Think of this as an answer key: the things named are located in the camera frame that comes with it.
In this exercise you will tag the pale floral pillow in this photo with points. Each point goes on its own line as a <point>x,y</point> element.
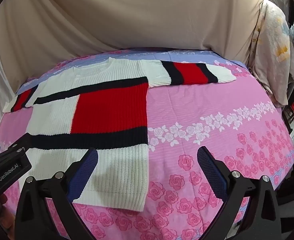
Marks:
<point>269,55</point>

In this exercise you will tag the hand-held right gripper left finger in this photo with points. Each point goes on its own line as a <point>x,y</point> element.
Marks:
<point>85,170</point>

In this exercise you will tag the white red navy knit sweater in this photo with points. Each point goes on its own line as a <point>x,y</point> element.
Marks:
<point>107,105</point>

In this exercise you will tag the beige backdrop cloth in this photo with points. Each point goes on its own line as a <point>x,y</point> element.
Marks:
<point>127,15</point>

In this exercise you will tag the pink floral bed sheet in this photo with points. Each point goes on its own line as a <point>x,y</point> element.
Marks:
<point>199,115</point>

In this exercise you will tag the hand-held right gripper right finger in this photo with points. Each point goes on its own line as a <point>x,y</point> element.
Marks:
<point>209,167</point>

